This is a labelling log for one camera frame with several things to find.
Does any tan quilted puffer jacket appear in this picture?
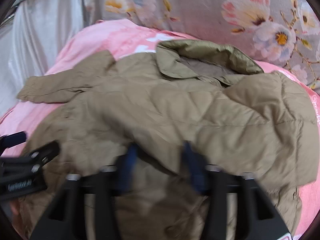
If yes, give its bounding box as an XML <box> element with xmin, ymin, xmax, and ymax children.
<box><xmin>17</xmin><ymin>40</ymin><xmax>319</xmax><ymax>239</ymax></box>

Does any person's left hand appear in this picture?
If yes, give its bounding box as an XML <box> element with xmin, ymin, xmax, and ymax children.
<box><xmin>10</xmin><ymin>199</ymin><xmax>25</xmax><ymax>233</ymax></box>

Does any white satin curtain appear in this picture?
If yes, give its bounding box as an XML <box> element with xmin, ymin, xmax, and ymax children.
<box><xmin>1</xmin><ymin>0</ymin><xmax>84</xmax><ymax>114</ymax></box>

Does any grey floral duvet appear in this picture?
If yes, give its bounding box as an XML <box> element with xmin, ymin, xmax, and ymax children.
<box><xmin>84</xmin><ymin>0</ymin><xmax>319</xmax><ymax>91</ymax></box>

